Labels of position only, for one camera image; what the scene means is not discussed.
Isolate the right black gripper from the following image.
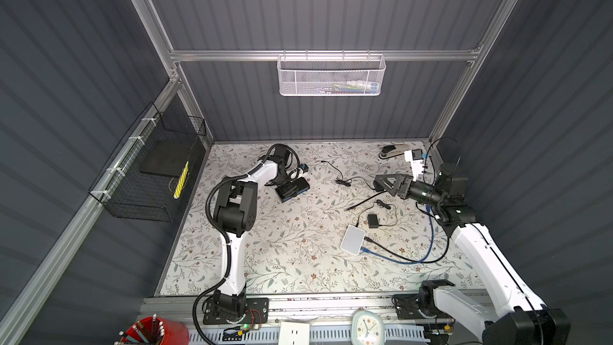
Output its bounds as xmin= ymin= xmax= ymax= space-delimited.
xmin=375 ymin=173 xmax=443 ymax=209

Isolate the black network switch box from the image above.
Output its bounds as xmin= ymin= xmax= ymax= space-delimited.
xmin=276 ymin=177 xmax=310 ymax=203

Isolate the black power adapter with cable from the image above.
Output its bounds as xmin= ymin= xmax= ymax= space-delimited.
xmin=354 ymin=199 xmax=399 ymax=229

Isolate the blue ethernet cable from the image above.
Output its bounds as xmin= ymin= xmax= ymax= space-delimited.
xmin=360 ymin=203 xmax=436 ymax=265

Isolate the white network switch box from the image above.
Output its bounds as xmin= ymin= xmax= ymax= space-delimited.
xmin=340 ymin=225 xmax=366 ymax=256

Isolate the long black cable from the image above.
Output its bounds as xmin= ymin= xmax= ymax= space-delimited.
xmin=345 ymin=190 xmax=451 ymax=265

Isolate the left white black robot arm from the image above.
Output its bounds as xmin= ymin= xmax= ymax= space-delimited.
xmin=197 ymin=143 xmax=310 ymax=321

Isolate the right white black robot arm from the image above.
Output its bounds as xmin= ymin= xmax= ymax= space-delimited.
xmin=380 ymin=151 xmax=571 ymax=344

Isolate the black white stapler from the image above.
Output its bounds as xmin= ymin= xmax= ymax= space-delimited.
xmin=378 ymin=144 xmax=411 ymax=160

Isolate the floral patterned table mat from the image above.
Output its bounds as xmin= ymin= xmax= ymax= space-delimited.
xmin=159 ymin=141 xmax=487 ymax=297

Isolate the yellow marker in basket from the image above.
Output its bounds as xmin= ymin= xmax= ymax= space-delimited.
xmin=173 ymin=161 xmax=189 ymax=200

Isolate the black pad in basket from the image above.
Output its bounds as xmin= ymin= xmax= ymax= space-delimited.
xmin=139 ymin=141 xmax=192 ymax=177

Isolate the white analog clock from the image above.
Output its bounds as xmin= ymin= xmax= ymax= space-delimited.
xmin=351 ymin=310 xmax=386 ymax=345

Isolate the red pencil cup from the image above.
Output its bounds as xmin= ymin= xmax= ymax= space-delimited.
xmin=115 ymin=314 xmax=190 ymax=345

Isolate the white wire mesh basket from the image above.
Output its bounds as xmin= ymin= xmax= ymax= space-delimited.
xmin=276 ymin=54 xmax=386 ymax=97

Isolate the black wire wall basket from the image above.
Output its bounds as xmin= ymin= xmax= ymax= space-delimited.
xmin=89 ymin=104 xmax=208 ymax=223

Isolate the white wall power socket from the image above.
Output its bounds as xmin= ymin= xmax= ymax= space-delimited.
xmin=278 ymin=322 xmax=311 ymax=345

